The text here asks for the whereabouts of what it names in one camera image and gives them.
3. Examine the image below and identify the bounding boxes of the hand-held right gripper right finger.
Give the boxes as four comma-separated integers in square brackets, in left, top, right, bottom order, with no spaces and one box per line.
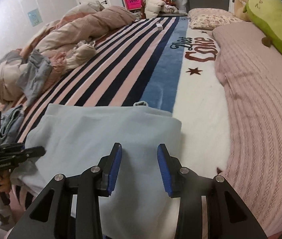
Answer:
[156,143,268,239]

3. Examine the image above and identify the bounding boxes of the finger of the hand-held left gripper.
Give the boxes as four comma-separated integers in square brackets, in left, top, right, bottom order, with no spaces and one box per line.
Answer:
[0,143,25,155]
[9,146,46,166]

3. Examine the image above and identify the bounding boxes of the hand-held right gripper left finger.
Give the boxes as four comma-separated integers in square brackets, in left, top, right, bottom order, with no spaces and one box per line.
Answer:
[9,143,123,239]

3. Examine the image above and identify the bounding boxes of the light blue pants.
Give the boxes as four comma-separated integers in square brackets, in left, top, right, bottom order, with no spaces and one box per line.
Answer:
[10,101,183,239]

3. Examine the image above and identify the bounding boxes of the light blue jeans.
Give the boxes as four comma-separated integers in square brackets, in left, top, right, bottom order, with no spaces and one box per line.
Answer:
[0,104,25,144]

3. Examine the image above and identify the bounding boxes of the grey garment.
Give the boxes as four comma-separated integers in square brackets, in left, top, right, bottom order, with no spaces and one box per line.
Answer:
[16,48,53,100]

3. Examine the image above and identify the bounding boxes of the striped printed blanket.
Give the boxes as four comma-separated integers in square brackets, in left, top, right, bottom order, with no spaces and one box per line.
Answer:
[0,15,231,206]

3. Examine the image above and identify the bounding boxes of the beige garment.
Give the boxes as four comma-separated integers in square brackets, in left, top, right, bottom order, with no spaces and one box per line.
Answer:
[67,40,97,71]

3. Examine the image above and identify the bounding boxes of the pink knitted blanket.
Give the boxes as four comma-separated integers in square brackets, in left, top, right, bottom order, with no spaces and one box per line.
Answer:
[212,21,282,237]

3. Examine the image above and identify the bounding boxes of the beige pink duvet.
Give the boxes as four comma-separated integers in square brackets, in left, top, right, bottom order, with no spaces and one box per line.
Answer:
[0,0,138,104]

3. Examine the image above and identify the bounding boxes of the floral pillow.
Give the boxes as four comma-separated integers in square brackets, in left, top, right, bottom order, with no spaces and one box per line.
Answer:
[188,8,244,30]

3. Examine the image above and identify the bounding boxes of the white puffer jacket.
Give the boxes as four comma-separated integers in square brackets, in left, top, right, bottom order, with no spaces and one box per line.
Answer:
[142,0,167,19]

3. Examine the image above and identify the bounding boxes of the pink shopping bag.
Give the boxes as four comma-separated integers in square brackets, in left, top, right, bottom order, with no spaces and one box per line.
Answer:
[124,0,141,11]

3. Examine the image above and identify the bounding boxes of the dark grey headboard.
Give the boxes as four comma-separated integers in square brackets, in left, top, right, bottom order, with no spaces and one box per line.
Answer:
[188,0,231,14]

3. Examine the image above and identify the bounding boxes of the green avocado plush toy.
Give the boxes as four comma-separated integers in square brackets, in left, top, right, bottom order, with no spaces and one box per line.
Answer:
[246,0,282,71]

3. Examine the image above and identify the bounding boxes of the beige plush toy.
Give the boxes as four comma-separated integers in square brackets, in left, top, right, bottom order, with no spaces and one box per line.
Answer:
[233,0,256,22]

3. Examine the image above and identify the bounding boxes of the blue wall poster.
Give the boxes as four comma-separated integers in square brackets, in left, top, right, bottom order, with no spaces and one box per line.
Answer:
[27,8,41,27]

